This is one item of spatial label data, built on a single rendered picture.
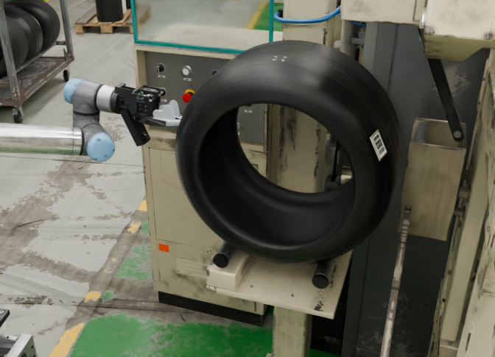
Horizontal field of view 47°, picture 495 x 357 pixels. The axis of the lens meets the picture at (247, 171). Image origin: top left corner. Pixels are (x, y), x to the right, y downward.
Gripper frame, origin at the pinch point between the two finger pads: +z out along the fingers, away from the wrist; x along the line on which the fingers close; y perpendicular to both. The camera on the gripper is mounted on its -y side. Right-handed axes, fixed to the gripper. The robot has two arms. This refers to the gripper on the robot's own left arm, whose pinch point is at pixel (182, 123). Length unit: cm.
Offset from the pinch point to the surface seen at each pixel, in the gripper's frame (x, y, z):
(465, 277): 18, -38, 86
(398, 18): -37, 47, 52
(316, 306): -12, -39, 47
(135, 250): 92, -133, -63
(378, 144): -10, 12, 53
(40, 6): 309, -81, -274
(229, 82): -10.2, 18.9, 15.8
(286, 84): -11.3, 22.0, 29.8
